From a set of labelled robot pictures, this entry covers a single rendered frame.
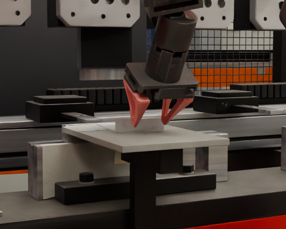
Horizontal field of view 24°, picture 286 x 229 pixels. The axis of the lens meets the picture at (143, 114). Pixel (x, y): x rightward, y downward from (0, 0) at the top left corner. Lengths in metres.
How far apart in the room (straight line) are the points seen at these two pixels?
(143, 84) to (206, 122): 0.62
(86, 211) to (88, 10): 0.34
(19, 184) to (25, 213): 4.35
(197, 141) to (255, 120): 0.69
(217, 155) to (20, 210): 0.42
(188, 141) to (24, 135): 0.52
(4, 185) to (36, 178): 4.26
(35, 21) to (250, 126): 0.60
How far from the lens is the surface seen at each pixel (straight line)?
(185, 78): 1.04
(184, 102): 1.04
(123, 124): 1.09
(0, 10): 1.11
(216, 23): 1.27
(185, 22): 0.96
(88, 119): 1.25
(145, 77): 1.01
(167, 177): 1.20
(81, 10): 1.15
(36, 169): 1.16
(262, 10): 1.33
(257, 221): 1.24
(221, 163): 1.32
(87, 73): 1.20
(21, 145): 1.42
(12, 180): 5.42
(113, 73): 1.22
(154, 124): 1.10
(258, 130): 1.68
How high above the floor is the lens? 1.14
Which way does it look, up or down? 6 degrees down
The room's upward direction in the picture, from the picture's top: straight up
